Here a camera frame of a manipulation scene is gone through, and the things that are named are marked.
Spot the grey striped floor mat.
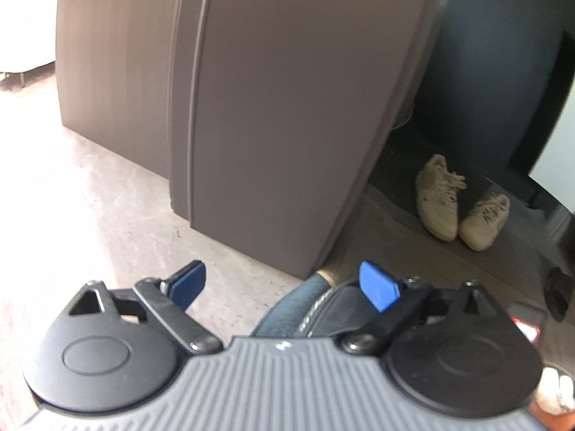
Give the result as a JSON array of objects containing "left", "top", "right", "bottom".
[{"left": 364, "top": 184, "right": 575, "bottom": 310}]

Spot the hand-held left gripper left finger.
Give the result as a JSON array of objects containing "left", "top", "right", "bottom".
[{"left": 66, "top": 259, "right": 224, "bottom": 354}]

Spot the person's leg in jeans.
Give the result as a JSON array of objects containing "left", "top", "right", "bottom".
[{"left": 250, "top": 268, "right": 335, "bottom": 338}]

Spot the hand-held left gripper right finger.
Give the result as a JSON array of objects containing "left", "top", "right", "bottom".
[{"left": 340, "top": 259, "right": 510, "bottom": 354}]

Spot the black slide sandal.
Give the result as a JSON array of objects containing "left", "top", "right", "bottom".
[{"left": 545, "top": 266, "right": 575, "bottom": 321}]

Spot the off-white low-top sneaker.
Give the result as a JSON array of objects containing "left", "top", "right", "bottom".
[
  {"left": 459, "top": 193, "right": 511, "bottom": 252},
  {"left": 414, "top": 154, "right": 467, "bottom": 242}
]

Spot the white furniture piece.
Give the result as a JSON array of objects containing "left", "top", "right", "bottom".
[{"left": 0, "top": 0, "right": 61, "bottom": 88}]

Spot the dark front door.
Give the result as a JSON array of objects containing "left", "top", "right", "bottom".
[{"left": 395, "top": 0, "right": 569, "bottom": 176}]

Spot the taupe partition panel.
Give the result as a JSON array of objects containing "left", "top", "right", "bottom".
[{"left": 54, "top": 0, "right": 454, "bottom": 281}]

